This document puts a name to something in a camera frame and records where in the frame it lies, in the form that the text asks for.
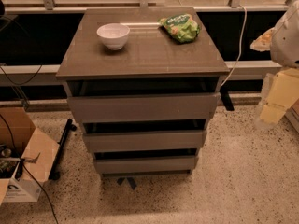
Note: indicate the grey drawer cabinet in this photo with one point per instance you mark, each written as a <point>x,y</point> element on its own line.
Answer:
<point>150,63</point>

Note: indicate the white ceramic bowl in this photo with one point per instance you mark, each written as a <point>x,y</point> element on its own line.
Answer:
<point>113,35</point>

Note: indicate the green snack bag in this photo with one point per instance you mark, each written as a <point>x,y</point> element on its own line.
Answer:
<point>181,27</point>

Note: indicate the grey drawer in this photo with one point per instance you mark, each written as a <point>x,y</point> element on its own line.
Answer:
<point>143,108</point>
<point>147,165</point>
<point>113,142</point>

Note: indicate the grey bottom drawer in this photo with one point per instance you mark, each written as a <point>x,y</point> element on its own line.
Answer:
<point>147,165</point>

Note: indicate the black metal stand leg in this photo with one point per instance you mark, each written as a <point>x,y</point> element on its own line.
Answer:
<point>69,127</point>

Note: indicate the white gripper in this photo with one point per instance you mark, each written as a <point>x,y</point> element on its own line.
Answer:
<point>286,44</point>

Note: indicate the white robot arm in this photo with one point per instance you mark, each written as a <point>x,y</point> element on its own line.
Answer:
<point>284,51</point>

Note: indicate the grey top drawer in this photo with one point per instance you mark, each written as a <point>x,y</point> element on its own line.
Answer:
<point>143,108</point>

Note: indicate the open cardboard box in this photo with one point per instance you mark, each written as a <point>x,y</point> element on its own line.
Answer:
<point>18,133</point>

